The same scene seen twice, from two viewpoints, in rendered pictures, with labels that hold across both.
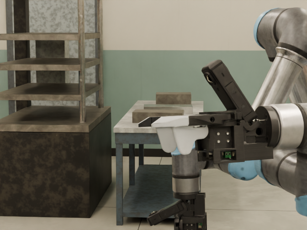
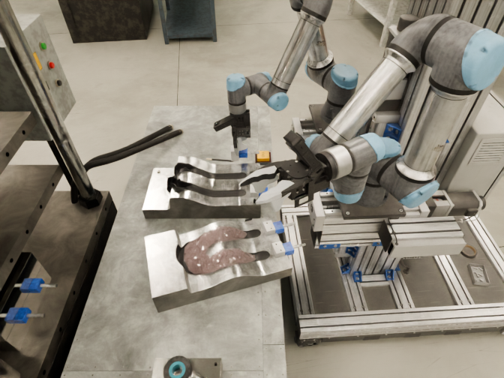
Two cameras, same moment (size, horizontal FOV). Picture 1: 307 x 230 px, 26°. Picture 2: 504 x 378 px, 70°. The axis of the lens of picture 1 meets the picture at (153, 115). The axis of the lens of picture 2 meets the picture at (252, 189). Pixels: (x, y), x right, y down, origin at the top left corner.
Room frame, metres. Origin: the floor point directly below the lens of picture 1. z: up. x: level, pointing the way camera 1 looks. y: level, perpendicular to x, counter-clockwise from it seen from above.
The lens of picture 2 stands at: (0.50, 0.11, 2.00)
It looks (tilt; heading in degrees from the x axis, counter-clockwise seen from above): 46 degrees down; 348
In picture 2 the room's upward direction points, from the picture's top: straight up
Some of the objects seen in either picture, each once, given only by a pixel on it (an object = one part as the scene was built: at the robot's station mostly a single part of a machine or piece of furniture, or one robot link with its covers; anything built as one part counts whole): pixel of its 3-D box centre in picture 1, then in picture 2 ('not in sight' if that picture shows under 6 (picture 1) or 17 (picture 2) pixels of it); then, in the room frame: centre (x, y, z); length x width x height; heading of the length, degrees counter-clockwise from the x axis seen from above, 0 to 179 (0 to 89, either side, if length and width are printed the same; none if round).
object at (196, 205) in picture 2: not in sight; (204, 186); (1.64, 0.09, 0.87); 0.50 x 0.26 x 0.14; 79
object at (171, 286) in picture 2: not in sight; (217, 256); (1.27, 0.08, 0.85); 0.50 x 0.26 x 0.11; 96
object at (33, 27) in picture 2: not in sight; (73, 175); (1.99, 0.74, 0.73); 0.30 x 0.22 x 1.47; 169
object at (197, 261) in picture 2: not in sight; (217, 247); (1.28, 0.08, 0.90); 0.26 x 0.18 x 0.08; 96
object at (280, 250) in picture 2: not in sight; (289, 248); (1.25, -0.19, 0.85); 0.13 x 0.05 x 0.05; 96
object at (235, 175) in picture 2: not in sight; (206, 180); (1.63, 0.08, 0.92); 0.35 x 0.16 x 0.09; 79
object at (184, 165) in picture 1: (186, 156); (236, 88); (1.78, -0.09, 1.25); 0.09 x 0.08 x 0.11; 109
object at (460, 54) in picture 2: not in sight; (432, 128); (1.19, -0.53, 1.41); 0.15 x 0.12 x 0.55; 18
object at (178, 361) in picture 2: not in sight; (178, 372); (0.88, 0.25, 0.89); 0.08 x 0.08 x 0.04
